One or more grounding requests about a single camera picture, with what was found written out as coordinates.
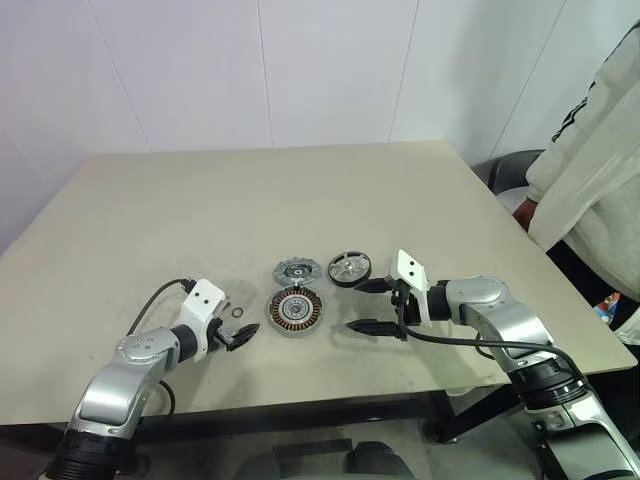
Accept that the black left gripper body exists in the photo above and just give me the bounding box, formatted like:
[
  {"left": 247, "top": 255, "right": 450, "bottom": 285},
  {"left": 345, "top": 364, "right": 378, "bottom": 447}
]
[{"left": 211, "top": 320, "right": 237, "bottom": 353}]

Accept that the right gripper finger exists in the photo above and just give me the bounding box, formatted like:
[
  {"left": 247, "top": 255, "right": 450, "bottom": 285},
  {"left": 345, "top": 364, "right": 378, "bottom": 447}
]
[
  {"left": 344, "top": 317, "right": 409, "bottom": 343},
  {"left": 353, "top": 277, "right": 397, "bottom": 296}
]

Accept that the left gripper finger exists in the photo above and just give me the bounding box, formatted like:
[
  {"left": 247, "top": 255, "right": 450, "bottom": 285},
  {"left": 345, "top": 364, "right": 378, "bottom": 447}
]
[{"left": 229, "top": 322, "right": 263, "bottom": 352}]

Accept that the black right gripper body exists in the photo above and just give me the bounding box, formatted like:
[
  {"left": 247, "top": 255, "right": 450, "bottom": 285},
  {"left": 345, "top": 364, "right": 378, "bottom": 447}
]
[{"left": 388, "top": 278, "right": 427, "bottom": 332}]

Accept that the black rotor with silver spokes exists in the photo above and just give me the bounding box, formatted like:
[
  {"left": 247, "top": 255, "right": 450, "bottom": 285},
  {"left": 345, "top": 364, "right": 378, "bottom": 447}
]
[{"left": 326, "top": 249, "right": 374, "bottom": 288}]

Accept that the motor stator with copper windings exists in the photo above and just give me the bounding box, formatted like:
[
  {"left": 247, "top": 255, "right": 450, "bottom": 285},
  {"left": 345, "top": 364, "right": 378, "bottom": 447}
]
[{"left": 264, "top": 290, "right": 327, "bottom": 339}]

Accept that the silver toothed motor cover plate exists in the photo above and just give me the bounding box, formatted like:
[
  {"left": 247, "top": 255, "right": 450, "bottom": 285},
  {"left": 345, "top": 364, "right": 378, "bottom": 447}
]
[{"left": 271, "top": 255, "right": 318, "bottom": 288}]

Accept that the person's bare hand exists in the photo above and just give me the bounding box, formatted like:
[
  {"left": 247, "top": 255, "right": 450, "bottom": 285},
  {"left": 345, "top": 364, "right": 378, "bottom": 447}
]
[{"left": 514, "top": 196, "right": 540, "bottom": 234}]

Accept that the large dark grey rounded shape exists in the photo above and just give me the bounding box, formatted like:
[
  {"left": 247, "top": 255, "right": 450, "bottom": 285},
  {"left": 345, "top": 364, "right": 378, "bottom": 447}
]
[{"left": 346, "top": 439, "right": 417, "bottom": 480}]

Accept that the dark folding chair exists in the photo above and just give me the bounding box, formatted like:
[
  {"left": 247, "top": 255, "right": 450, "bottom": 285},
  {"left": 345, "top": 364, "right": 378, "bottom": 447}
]
[{"left": 473, "top": 148, "right": 547, "bottom": 199}]

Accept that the blue and white small item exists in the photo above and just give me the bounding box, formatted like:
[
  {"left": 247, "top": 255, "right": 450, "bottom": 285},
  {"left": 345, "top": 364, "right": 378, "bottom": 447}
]
[{"left": 593, "top": 291, "right": 625, "bottom": 327}]

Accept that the person in grey sweatshirt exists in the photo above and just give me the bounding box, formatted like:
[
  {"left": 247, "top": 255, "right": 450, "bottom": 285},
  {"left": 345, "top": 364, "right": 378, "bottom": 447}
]
[{"left": 514, "top": 19, "right": 640, "bottom": 347}]

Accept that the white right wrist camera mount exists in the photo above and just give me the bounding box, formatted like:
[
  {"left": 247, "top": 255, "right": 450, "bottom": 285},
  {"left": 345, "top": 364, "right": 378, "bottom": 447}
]
[{"left": 393, "top": 248, "right": 432, "bottom": 330}]

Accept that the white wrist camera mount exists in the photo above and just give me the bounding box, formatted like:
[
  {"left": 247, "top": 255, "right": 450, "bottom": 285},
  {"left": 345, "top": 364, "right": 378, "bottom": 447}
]
[
  {"left": 178, "top": 278, "right": 227, "bottom": 362},
  {"left": 393, "top": 248, "right": 432, "bottom": 330}
]

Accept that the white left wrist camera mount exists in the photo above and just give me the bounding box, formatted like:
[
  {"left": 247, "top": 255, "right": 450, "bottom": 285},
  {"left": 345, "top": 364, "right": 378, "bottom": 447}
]
[{"left": 178, "top": 278, "right": 227, "bottom": 362}]

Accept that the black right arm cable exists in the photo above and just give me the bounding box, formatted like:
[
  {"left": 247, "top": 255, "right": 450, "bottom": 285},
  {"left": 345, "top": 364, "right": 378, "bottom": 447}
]
[{"left": 392, "top": 292, "right": 589, "bottom": 386}]

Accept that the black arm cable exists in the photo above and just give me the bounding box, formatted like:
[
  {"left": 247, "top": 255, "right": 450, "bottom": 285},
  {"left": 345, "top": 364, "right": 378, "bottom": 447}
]
[
  {"left": 392, "top": 292, "right": 589, "bottom": 386},
  {"left": 127, "top": 277, "right": 197, "bottom": 417}
]

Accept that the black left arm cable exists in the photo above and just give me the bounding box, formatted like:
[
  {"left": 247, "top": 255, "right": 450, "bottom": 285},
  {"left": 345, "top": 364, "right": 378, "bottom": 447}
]
[{"left": 127, "top": 277, "right": 197, "bottom": 417}]

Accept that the black table frame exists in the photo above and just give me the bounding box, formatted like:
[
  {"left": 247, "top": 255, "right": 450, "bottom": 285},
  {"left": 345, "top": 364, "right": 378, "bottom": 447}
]
[{"left": 133, "top": 383, "right": 517, "bottom": 447}]

